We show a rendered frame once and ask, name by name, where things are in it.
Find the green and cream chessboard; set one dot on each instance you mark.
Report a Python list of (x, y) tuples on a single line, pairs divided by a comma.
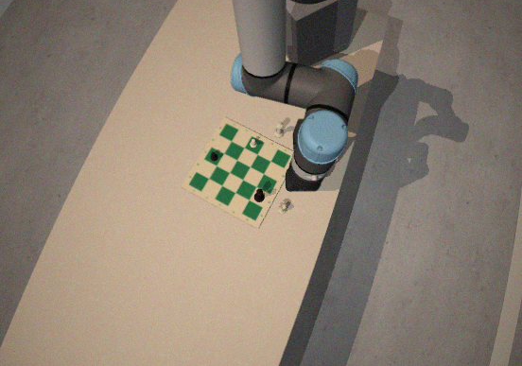
[(231, 181)]

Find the white chess king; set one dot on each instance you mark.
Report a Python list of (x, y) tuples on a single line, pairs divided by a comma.
[(279, 132)]

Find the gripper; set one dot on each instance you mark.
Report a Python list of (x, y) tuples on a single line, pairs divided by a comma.
[(296, 179)]

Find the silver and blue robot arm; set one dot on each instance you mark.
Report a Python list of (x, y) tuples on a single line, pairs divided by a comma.
[(327, 93)]

